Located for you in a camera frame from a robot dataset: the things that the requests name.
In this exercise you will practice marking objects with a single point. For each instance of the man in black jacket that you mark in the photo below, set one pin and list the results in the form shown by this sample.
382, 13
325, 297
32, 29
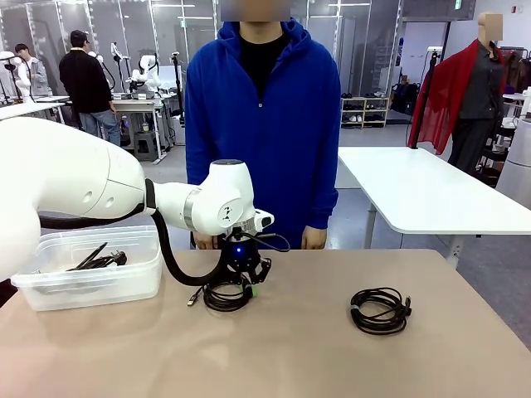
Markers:
85, 83

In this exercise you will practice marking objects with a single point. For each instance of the white standing desk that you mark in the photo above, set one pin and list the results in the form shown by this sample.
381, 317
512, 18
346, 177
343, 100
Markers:
29, 110

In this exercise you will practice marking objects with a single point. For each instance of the clear plastic storage box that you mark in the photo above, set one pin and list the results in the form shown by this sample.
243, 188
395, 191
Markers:
103, 290

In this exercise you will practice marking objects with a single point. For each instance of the clothes rack with garments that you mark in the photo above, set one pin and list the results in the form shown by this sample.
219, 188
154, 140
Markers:
518, 66

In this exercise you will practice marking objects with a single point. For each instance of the mannequin in grey shirt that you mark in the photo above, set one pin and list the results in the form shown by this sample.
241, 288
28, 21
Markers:
481, 91

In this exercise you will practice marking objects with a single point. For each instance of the white shoe rack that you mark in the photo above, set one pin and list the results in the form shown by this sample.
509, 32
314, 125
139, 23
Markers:
365, 112

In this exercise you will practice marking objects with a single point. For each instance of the dark grey step stool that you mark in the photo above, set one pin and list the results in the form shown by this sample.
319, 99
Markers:
145, 143

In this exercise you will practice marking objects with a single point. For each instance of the person's left hand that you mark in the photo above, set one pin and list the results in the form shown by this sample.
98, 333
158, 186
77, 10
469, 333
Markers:
314, 238

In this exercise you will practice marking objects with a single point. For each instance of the person's right hand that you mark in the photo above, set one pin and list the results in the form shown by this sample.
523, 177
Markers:
206, 243

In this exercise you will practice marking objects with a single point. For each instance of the black bags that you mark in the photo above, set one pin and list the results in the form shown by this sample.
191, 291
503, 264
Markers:
404, 99

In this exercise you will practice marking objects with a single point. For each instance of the black camera tripod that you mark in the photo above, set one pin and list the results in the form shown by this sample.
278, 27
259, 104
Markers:
179, 91

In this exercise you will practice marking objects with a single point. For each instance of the person's left forearm blue sleeve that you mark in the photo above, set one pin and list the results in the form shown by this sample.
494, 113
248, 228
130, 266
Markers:
323, 186

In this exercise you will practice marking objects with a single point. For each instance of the white desk with equipment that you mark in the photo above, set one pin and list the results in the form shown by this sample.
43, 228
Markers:
137, 105

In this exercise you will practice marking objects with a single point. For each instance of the white lab robot arm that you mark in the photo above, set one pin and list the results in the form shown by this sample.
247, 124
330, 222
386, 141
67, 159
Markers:
22, 79
146, 66

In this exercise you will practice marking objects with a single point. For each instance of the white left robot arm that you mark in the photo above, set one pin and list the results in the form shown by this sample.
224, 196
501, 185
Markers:
74, 174

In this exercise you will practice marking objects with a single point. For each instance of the person in grey hoodie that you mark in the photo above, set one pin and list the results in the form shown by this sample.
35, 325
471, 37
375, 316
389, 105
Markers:
35, 74

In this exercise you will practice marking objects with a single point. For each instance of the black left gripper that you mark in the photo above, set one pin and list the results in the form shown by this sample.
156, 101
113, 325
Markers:
238, 257

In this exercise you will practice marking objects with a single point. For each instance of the white cylindrical machine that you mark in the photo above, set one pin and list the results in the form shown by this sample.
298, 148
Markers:
518, 174

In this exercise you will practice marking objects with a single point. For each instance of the large white table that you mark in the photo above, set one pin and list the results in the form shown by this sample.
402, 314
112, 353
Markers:
415, 182

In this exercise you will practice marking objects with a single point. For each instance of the black light stand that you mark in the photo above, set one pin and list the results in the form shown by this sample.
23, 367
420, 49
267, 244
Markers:
432, 62

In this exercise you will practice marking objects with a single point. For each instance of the person's torso blue hoodie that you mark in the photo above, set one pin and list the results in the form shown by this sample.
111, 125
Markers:
269, 166

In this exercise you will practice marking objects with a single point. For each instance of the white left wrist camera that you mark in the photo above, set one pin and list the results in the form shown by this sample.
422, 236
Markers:
263, 219

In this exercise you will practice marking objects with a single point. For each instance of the person's right forearm blue sleeve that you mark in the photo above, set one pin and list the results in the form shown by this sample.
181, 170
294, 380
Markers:
197, 161

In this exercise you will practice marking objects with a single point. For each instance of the red shawl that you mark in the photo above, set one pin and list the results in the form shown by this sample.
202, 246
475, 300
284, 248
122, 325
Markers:
435, 103

